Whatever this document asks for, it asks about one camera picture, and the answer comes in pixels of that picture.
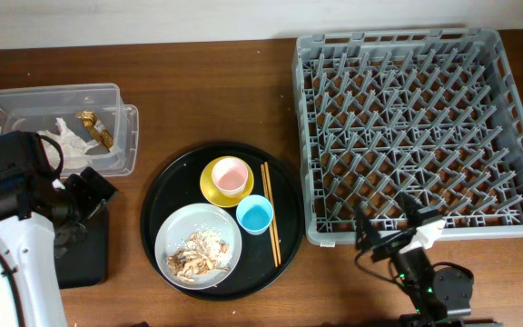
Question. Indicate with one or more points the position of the right wooden chopstick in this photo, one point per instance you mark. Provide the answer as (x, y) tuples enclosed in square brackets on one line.
[(275, 240)]

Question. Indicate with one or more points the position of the wooden chopstick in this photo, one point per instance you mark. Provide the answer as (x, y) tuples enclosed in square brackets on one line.
[(275, 240), (269, 215)]

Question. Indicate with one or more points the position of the gold foil wrapper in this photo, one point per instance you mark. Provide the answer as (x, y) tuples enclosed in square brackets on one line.
[(96, 128)]

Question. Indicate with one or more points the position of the food scraps on plate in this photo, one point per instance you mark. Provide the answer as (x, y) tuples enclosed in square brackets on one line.
[(201, 254)]

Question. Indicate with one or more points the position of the blue cup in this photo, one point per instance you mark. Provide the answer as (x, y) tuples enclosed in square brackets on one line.
[(251, 214)]

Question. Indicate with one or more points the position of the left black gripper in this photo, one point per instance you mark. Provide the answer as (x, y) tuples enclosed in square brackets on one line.
[(93, 192)]

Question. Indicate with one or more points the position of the black rectangular bin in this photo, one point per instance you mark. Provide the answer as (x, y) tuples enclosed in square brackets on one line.
[(86, 263)]

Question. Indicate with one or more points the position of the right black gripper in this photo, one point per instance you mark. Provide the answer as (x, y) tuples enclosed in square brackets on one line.
[(369, 234)]

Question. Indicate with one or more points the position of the clear plastic bin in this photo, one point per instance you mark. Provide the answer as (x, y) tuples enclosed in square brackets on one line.
[(52, 110)]

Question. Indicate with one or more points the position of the grey plate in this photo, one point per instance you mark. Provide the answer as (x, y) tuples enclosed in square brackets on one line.
[(191, 219)]

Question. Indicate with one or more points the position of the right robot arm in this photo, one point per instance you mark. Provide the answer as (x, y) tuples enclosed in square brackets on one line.
[(440, 292)]

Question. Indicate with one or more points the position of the grey dishwasher rack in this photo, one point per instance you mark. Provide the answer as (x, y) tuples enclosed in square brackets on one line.
[(432, 113)]

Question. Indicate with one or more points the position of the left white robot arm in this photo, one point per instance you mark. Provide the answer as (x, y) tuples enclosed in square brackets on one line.
[(53, 231)]

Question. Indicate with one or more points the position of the pink cup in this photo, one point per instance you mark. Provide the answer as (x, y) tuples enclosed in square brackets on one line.
[(230, 175)]

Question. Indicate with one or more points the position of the left wooden chopstick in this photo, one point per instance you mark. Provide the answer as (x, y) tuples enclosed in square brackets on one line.
[(269, 215)]

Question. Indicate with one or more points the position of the white napkin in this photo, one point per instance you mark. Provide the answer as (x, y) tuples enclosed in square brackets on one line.
[(68, 143)]

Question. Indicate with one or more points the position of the round black tray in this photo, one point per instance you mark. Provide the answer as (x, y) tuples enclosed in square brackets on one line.
[(177, 185)]

